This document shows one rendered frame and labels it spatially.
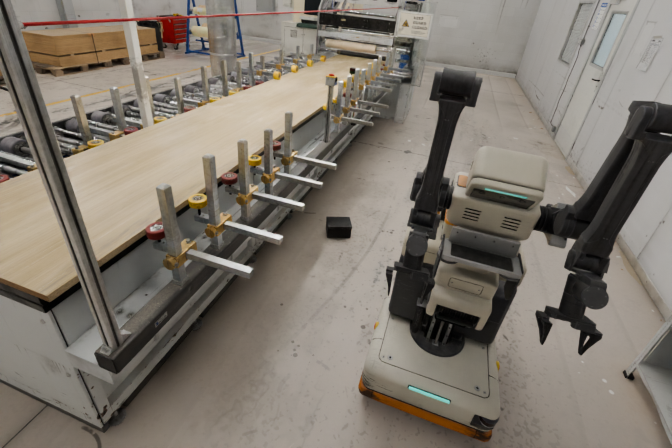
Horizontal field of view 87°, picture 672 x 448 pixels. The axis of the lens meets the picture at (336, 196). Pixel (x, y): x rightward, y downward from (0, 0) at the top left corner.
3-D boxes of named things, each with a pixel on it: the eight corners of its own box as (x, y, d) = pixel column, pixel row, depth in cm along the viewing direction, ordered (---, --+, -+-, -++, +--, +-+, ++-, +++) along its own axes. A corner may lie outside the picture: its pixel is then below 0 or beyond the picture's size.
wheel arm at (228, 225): (282, 242, 157) (282, 235, 155) (279, 247, 154) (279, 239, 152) (199, 218, 167) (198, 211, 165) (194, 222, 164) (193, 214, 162)
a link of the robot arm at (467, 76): (483, 60, 89) (443, 55, 92) (482, 77, 79) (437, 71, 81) (443, 198, 117) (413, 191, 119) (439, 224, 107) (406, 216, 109)
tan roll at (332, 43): (409, 58, 534) (410, 49, 528) (408, 59, 523) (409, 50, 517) (321, 45, 567) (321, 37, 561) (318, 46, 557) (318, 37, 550)
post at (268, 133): (273, 205, 209) (272, 128, 185) (270, 208, 206) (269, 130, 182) (267, 204, 210) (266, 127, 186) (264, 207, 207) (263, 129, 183)
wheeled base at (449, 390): (383, 302, 231) (389, 273, 218) (484, 333, 216) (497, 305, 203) (354, 397, 175) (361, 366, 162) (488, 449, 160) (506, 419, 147)
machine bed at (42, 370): (373, 119, 577) (382, 63, 533) (106, 442, 152) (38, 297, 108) (334, 112, 593) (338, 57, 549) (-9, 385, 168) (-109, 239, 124)
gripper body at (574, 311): (595, 331, 90) (603, 304, 90) (553, 320, 92) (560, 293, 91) (582, 321, 97) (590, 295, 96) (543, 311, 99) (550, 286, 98)
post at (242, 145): (251, 224, 187) (247, 138, 163) (247, 227, 184) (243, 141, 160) (245, 222, 188) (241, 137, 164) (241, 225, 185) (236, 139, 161)
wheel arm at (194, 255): (254, 275, 135) (253, 266, 133) (249, 281, 132) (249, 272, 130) (160, 245, 145) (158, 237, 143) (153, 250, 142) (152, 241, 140)
